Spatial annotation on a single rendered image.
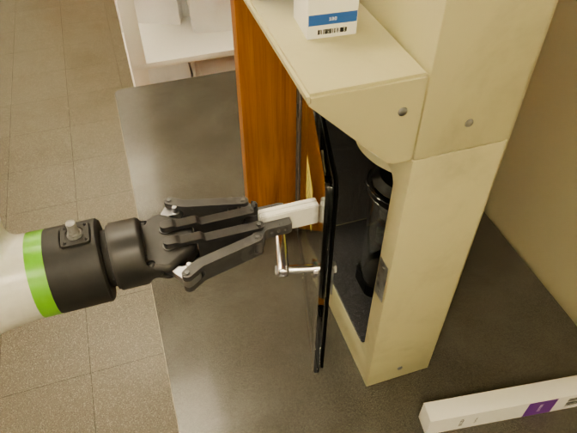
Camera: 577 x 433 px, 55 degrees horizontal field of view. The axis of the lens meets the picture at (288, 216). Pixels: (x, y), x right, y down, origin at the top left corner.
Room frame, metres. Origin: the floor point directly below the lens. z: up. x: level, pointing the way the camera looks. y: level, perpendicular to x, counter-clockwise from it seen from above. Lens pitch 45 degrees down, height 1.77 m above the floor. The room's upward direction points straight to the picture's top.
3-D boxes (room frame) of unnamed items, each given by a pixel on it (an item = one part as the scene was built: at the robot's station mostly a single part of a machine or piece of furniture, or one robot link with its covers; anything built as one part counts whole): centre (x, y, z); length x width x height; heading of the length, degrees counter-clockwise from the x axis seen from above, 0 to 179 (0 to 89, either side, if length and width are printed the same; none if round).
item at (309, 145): (0.57, -0.03, 1.19); 0.30 x 0.01 x 0.40; 4
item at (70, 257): (0.38, 0.22, 1.31); 0.09 x 0.06 x 0.12; 18
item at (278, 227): (0.42, 0.02, 1.31); 0.05 x 0.03 x 0.01; 108
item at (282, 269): (0.50, -0.01, 1.20); 0.10 x 0.05 x 0.03; 4
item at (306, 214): (0.45, 0.00, 1.31); 0.07 x 0.01 x 0.03; 108
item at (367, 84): (0.56, -0.02, 1.46); 0.32 x 0.12 x 0.10; 18
